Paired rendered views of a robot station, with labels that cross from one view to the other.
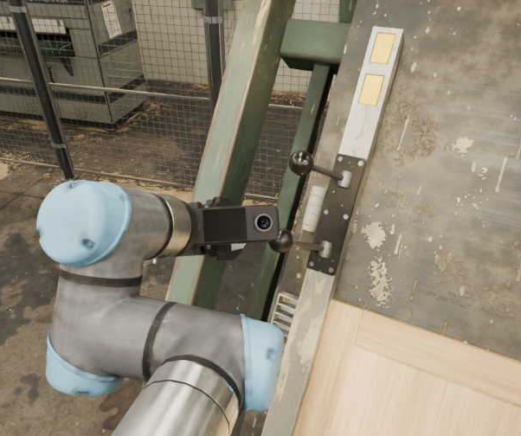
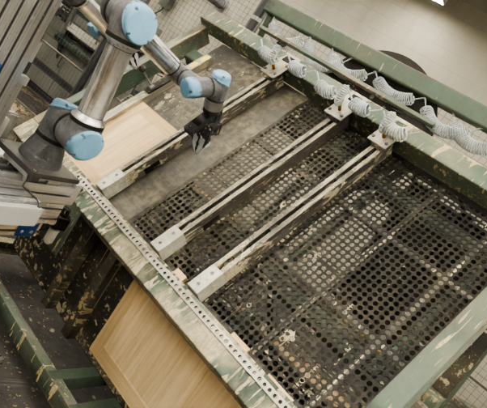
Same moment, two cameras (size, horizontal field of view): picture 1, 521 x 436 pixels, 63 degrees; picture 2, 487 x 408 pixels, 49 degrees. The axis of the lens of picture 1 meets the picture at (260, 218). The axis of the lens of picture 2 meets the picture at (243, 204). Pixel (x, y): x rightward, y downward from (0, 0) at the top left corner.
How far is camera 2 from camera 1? 2.46 m
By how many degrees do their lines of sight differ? 26
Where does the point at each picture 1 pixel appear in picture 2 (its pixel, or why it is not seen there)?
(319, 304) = (139, 98)
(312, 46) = (193, 57)
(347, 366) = (133, 116)
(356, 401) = (128, 124)
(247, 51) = (174, 43)
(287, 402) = (109, 114)
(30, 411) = not seen: outside the picture
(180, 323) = not seen: hidden behind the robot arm
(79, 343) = not seen: hidden behind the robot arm
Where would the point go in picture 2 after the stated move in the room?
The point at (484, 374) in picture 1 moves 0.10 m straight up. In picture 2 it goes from (164, 127) to (175, 110)
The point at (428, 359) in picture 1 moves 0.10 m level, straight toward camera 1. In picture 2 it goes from (154, 121) to (139, 113)
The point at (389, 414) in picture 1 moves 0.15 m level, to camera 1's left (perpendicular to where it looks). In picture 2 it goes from (133, 129) to (110, 112)
